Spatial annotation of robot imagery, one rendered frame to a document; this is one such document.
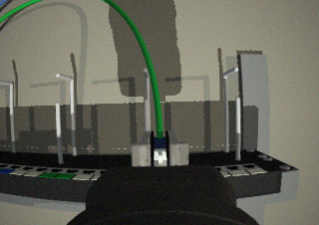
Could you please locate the green patch cord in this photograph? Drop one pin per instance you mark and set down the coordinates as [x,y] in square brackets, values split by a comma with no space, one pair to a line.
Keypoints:
[142,45]

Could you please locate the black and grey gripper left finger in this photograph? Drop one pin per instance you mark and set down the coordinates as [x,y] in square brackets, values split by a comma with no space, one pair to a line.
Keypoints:
[143,153]

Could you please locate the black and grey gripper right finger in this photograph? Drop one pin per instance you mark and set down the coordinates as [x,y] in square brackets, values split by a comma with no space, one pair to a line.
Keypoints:
[176,151]

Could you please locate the white and dark blue cable plug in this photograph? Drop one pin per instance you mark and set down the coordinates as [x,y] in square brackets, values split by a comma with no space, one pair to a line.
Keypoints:
[160,151]

